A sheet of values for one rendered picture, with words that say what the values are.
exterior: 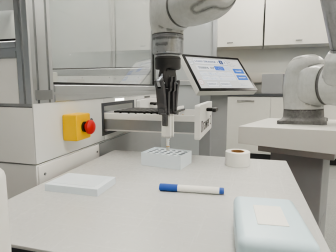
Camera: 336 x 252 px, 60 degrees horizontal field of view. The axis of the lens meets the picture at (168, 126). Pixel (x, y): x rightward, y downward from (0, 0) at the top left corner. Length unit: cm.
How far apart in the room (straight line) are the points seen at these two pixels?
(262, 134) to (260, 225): 77
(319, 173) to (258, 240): 91
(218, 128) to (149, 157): 127
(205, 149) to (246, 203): 160
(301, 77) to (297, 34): 317
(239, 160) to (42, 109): 53
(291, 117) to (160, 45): 67
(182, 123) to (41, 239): 59
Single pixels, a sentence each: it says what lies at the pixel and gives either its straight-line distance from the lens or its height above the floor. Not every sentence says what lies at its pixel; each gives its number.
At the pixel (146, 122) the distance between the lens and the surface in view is 97.
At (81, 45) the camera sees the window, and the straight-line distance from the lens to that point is 96.
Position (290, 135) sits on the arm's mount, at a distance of 114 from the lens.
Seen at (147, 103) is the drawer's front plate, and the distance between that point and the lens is 139.
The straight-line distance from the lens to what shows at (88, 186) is 65.
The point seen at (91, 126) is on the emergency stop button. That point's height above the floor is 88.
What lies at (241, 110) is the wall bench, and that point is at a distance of 398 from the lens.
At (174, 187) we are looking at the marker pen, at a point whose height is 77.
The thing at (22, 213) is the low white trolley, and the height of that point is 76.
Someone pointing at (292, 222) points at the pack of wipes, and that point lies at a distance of 44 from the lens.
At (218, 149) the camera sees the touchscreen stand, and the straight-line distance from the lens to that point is 209.
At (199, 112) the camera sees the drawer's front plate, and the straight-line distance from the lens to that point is 91.
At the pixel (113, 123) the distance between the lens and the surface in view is 102.
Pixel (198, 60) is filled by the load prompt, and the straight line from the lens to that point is 200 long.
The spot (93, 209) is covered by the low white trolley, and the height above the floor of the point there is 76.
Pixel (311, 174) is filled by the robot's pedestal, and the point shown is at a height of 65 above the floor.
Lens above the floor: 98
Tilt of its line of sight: 8 degrees down
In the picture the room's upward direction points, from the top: straight up
